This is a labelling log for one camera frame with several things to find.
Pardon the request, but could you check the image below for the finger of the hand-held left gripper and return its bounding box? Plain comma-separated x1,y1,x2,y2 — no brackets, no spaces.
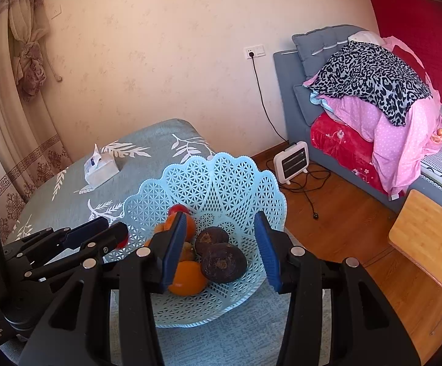
3,217,110,262
24,222,129,281

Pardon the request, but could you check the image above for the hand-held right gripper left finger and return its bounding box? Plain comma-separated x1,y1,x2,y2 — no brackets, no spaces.
18,211,188,366

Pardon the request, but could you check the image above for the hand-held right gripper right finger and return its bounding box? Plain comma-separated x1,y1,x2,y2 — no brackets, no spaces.
254,211,422,366

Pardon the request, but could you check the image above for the yellow-brown fruit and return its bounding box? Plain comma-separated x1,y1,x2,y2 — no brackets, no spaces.
181,241,197,263

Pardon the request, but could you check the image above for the large orange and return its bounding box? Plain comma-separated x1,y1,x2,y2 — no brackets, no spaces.
154,213,197,245

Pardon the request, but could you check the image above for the dark purple round fruit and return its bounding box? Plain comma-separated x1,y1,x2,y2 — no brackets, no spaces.
195,227,230,256
200,243,248,284

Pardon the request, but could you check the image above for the light blue plastic fruit basket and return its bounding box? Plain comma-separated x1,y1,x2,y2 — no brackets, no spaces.
124,152,288,328

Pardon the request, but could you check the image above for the blue white tissue pack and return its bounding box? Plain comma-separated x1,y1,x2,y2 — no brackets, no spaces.
84,143,120,190

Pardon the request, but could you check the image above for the white electric heater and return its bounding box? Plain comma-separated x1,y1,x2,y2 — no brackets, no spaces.
273,141,309,186

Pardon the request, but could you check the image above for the teal leaf-print tablecloth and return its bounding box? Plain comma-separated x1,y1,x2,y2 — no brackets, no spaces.
0,118,332,366

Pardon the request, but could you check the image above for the red floral blanket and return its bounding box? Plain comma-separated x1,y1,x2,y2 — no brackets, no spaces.
310,112,405,199

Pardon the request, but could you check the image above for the grey pillow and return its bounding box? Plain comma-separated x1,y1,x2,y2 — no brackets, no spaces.
293,84,315,126

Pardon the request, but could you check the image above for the patterned beige curtain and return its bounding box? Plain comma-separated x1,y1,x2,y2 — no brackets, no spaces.
0,0,73,245

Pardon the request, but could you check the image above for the light blue cloth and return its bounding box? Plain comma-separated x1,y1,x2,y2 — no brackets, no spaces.
310,91,336,113

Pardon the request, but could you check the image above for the wooden stool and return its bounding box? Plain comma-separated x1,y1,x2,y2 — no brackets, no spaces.
388,189,442,336

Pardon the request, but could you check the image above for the pile of clothes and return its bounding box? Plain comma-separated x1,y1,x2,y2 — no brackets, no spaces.
303,36,442,199

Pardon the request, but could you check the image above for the leopard print cloth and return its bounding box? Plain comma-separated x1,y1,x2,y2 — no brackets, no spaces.
309,42,433,126

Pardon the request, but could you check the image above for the grey quilted cushion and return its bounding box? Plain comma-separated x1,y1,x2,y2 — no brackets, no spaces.
293,25,370,81

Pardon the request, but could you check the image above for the white pillow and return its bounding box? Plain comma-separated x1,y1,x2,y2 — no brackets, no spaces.
348,30,385,47

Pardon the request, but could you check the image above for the red headboard panel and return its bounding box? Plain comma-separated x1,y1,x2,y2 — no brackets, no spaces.
369,0,442,116

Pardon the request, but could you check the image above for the black heater cable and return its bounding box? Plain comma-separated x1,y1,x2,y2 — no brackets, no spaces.
287,168,332,221

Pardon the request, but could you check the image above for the black power cable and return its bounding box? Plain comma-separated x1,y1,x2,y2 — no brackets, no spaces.
251,55,289,142

